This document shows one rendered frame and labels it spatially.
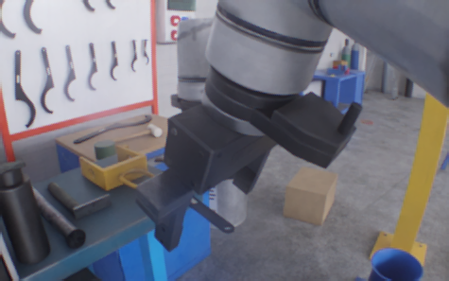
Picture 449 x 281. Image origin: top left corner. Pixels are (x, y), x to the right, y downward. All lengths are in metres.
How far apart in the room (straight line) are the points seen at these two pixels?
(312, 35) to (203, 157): 0.11
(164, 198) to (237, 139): 0.07
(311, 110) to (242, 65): 0.06
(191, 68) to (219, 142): 0.39
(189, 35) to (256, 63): 0.41
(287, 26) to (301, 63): 0.03
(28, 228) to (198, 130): 0.47
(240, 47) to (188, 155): 0.09
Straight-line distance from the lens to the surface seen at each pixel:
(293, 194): 2.58
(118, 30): 2.73
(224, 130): 0.24
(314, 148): 0.21
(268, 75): 0.21
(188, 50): 0.61
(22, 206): 0.62
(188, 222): 1.93
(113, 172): 0.89
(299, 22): 0.20
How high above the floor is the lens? 1.47
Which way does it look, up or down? 19 degrees down
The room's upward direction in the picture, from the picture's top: straight up
